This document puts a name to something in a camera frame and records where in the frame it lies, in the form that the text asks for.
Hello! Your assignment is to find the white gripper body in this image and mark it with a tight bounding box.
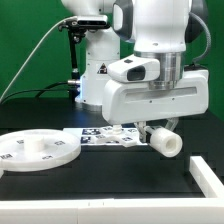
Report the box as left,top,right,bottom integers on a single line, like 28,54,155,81
102,70,209,125

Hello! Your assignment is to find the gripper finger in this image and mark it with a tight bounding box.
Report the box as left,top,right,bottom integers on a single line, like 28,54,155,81
134,121,154,144
164,117,179,131

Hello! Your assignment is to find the white round table top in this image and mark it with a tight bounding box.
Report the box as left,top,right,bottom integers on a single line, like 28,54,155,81
0,129,81,172

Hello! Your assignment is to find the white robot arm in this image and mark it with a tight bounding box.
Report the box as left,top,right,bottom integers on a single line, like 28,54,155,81
61,0,209,133

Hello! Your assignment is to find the white cross-shaped table base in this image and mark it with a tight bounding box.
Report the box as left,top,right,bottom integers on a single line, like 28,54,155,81
93,125,139,147

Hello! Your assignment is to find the white marker sheet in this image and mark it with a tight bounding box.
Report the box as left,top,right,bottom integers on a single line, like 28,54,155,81
62,126,149,147

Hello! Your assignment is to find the white L-shaped border fence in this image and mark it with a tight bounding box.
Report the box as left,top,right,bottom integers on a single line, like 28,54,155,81
0,156,224,224

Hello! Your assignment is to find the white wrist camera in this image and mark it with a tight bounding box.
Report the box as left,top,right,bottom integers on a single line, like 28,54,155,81
107,55,160,83

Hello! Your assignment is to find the black cable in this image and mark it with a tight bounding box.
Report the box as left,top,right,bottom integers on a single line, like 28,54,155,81
0,80,82,106

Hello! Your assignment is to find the grey camera cable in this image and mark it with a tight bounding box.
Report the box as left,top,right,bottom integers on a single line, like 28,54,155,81
0,17,78,103

